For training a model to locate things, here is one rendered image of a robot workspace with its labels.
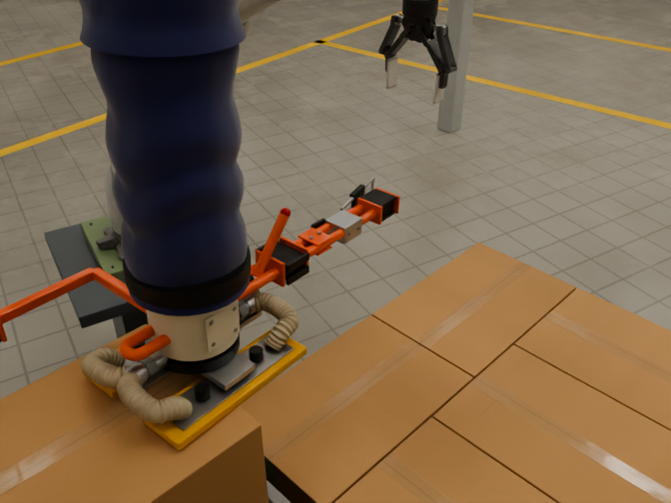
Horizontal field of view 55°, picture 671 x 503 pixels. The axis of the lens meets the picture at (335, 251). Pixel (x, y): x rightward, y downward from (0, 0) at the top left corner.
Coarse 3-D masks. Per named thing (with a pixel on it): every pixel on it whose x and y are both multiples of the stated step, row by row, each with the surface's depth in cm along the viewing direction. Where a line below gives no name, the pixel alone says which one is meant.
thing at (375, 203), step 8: (368, 192) 165; (376, 192) 165; (384, 192) 166; (360, 200) 162; (368, 200) 161; (376, 200) 162; (384, 200) 162; (392, 200) 163; (368, 208) 161; (376, 208) 159; (384, 208) 162; (392, 208) 166; (376, 216) 160; (384, 216) 164
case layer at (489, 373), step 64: (384, 320) 205; (448, 320) 205; (512, 320) 205; (576, 320) 205; (640, 320) 205; (320, 384) 182; (384, 384) 182; (448, 384) 182; (512, 384) 182; (576, 384) 182; (640, 384) 182; (320, 448) 164; (384, 448) 164; (448, 448) 164; (512, 448) 164; (576, 448) 164; (640, 448) 164
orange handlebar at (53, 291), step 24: (360, 216) 158; (312, 240) 146; (336, 240) 150; (48, 288) 128; (72, 288) 131; (120, 288) 129; (0, 312) 121; (24, 312) 124; (144, 336) 118; (168, 336) 117
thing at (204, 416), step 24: (264, 336) 136; (264, 360) 129; (288, 360) 131; (192, 384) 124; (216, 384) 123; (240, 384) 124; (264, 384) 126; (216, 408) 119; (168, 432) 114; (192, 432) 114
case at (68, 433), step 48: (48, 384) 127; (0, 432) 117; (48, 432) 117; (96, 432) 117; (144, 432) 117; (240, 432) 117; (0, 480) 109; (48, 480) 108; (96, 480) 108; (144, 480) 108; (192, 480) 110; (240, 480) 121
